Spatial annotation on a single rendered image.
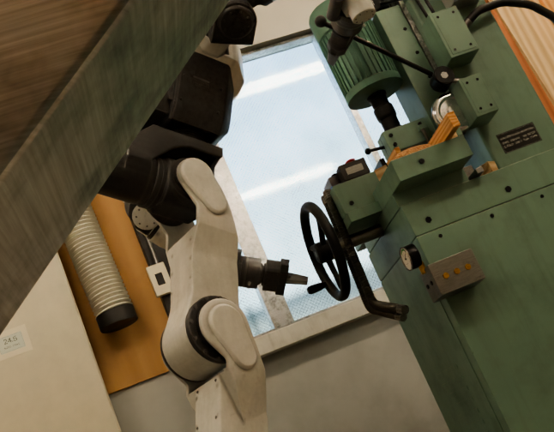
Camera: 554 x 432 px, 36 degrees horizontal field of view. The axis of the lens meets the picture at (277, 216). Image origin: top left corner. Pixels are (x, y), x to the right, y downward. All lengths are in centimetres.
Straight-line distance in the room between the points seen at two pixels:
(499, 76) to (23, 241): 244
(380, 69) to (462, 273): 71
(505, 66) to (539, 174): 40
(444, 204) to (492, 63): 53
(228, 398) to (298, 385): 184
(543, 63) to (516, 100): 175
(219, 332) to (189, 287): 13
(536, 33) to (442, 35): 192
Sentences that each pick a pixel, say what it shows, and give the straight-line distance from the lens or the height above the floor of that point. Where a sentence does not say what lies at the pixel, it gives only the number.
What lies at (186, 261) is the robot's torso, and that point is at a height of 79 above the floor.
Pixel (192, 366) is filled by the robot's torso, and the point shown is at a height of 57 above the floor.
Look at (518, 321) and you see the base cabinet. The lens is 220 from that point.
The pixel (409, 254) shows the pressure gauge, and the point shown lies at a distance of 209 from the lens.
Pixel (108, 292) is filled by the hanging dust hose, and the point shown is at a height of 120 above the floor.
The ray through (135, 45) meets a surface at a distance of 17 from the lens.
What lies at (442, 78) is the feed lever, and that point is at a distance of 245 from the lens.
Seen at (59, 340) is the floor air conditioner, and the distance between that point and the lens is 324.
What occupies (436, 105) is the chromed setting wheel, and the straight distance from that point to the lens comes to 244.
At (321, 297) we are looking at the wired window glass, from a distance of 372.
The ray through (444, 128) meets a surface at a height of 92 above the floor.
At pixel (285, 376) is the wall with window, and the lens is 354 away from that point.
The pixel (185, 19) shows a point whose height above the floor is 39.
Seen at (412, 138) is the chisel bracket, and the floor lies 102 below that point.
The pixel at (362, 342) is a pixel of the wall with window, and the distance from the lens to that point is 363.
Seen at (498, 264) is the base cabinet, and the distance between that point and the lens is 222.
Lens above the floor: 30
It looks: 16 degrees up
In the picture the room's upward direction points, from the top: 24 degrees counter-clockwise
